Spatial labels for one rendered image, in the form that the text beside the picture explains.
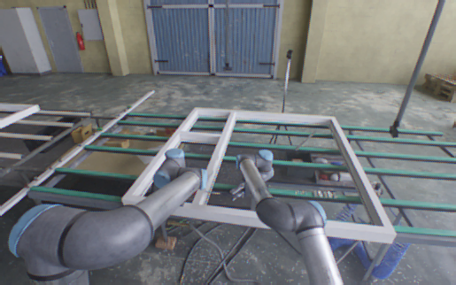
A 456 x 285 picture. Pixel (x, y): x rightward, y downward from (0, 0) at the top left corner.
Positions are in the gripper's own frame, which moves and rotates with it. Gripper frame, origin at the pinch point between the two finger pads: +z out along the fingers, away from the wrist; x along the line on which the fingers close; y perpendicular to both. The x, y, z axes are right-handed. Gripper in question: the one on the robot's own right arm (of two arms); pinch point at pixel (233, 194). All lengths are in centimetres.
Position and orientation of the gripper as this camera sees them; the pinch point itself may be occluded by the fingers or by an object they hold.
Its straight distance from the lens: 143.3
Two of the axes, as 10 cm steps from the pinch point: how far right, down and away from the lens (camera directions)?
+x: 0.0, -8.6, -5.1
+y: -6.8, -3.7, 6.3
